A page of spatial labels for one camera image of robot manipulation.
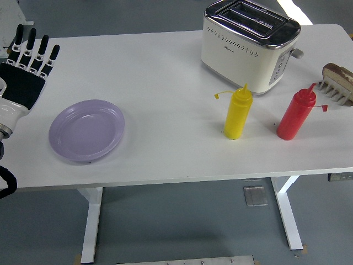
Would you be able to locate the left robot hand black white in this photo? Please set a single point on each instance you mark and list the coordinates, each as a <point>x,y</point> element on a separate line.
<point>22,85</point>

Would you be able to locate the purple plate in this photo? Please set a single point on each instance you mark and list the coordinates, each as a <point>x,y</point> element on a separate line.
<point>86,131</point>

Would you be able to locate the cream and chrome toaster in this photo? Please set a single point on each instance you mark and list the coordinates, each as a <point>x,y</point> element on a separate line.
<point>234,60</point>

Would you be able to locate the bread slice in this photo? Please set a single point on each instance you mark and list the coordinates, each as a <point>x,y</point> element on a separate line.
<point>339,76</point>

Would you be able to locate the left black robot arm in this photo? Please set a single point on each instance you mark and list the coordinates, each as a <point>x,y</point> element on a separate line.
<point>11,182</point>

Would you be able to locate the white equipment cabinet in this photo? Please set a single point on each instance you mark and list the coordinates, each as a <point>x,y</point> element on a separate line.
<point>8,13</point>

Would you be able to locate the white table leg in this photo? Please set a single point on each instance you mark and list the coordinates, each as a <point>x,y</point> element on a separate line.
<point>92,226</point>
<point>286,215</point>

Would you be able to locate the yellow squeeze bottle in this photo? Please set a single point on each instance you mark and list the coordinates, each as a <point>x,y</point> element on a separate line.
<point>237,116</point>

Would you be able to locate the metal floor socket cover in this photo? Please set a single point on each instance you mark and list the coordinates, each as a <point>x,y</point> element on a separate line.
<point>255,196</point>

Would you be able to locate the red squeeze bottle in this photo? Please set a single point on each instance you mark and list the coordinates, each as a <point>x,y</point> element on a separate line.
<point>295,116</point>

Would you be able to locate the silver toast rack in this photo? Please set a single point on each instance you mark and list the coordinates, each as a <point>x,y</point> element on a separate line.
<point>346,100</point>

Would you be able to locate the table height control panel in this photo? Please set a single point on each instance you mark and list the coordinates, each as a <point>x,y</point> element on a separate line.
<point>340,177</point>

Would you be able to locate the grey metal base plate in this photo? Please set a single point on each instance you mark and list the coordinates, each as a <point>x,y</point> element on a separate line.
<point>184,260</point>

